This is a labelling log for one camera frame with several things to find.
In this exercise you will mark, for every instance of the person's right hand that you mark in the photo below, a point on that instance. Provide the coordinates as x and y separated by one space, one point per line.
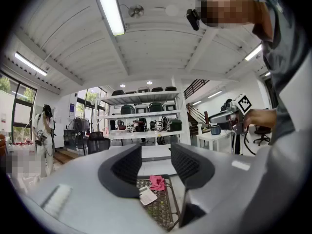
257 118

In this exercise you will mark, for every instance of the row of dark storage cases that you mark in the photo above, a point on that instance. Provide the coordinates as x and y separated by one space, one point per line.
156 107

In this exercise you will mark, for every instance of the person's clothed body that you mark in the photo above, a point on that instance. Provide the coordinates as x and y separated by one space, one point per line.
280 64

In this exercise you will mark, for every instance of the person's right forearm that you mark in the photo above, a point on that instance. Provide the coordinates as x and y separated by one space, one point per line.
272 118

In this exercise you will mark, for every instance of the pink cloth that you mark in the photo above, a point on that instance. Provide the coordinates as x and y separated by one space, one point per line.
158 183

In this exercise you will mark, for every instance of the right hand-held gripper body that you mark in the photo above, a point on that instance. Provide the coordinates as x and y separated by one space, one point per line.
243 103

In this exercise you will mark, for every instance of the woven rattan glass table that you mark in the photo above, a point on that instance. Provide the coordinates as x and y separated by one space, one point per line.
158 208

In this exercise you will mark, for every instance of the wooden step platform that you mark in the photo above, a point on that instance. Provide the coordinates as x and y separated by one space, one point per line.
64 156

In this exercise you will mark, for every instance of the black swivel chair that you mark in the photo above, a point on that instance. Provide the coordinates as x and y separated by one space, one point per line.
262 130

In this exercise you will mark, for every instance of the white metal shelf rack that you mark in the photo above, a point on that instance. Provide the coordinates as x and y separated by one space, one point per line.
143 97

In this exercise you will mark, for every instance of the person's head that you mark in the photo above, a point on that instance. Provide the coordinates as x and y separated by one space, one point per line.
226 6

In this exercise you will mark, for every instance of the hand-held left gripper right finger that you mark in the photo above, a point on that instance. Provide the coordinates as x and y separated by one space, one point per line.
219 174

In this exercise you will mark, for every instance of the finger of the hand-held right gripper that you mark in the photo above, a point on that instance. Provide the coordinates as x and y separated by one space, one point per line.
220 118

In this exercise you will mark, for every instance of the dark-framed window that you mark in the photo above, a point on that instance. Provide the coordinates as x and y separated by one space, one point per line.
20 111
91 97

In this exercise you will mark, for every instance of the ceiling tube light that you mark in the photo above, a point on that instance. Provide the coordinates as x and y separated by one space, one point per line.
30 63
253 52
109 8

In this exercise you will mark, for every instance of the black standing floor fan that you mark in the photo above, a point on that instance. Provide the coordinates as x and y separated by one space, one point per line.
79 128

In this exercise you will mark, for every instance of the white table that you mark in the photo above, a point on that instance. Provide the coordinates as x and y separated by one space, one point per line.
212 136

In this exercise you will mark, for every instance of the black head-worn camera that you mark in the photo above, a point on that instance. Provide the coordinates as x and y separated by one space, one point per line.
193 19

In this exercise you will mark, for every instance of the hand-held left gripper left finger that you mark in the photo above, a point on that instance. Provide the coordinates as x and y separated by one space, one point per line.
85 199

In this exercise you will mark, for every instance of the round metal ceiling fixture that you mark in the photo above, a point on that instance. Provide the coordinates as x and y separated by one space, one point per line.
136 11

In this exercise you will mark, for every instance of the blue pot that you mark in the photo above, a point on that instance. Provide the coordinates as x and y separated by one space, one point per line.
215 130

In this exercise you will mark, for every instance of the staircase with dark railing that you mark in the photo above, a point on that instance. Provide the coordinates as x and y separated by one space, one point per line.
195 121

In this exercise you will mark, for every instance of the white calculator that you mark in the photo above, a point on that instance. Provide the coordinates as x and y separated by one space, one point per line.
148 196

